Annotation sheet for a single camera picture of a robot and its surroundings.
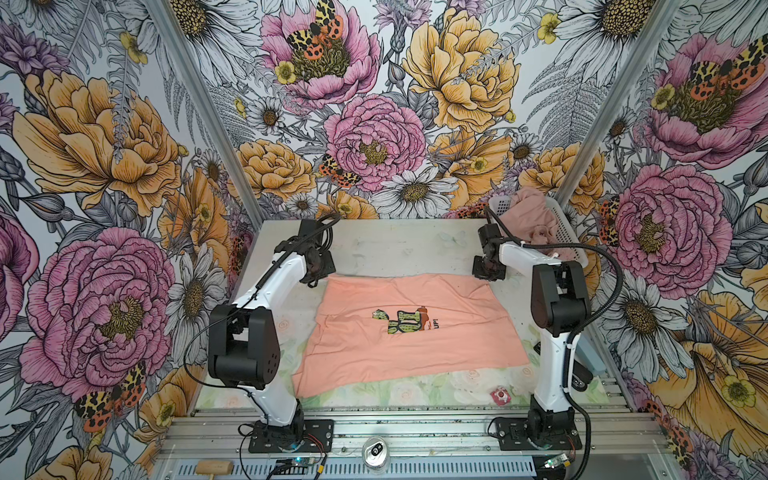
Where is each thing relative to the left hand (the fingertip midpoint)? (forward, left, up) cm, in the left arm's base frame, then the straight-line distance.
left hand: (323, 278), depth 91 cm
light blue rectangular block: (-22, -74, -7) cm, 77 cm away
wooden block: (-45, +20, -10) cm, 50 cm away
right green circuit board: (-45, -59, -11) cm, 75 cm away
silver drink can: (-44, -17, +2) cm, 47 cm away
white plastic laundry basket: (-10, -49, +21) cm, 55 cm away
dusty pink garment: (+30, -74, -6) cm, 80 cm away
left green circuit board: (-44, 0, -11) cm, 45 cm away
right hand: (+6, -52, -11) cm, 54 cm away
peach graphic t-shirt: (-10, -15, -12) cm, 22 cm away
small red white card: (-32, -47, -6) cm, 57 cm away
